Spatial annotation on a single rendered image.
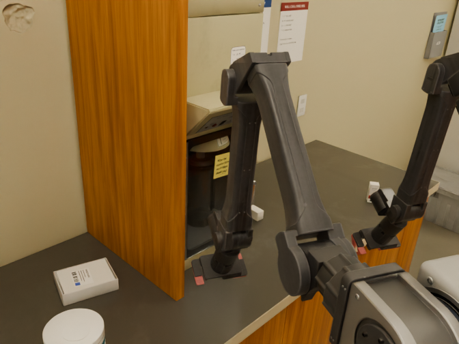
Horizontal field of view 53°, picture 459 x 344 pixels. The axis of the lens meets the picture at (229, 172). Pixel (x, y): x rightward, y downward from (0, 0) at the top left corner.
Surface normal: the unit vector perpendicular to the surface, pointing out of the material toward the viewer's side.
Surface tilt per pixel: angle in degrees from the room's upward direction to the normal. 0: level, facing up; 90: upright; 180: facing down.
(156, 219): 90
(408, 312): 0
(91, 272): 0
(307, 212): 44
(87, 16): 90
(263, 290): 0
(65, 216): 90
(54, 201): 90
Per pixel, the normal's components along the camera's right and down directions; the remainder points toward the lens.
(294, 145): 0.27, -0.36
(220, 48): 0.72, 0.33
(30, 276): 0.05, -0.90
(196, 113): -0.69, 0.28
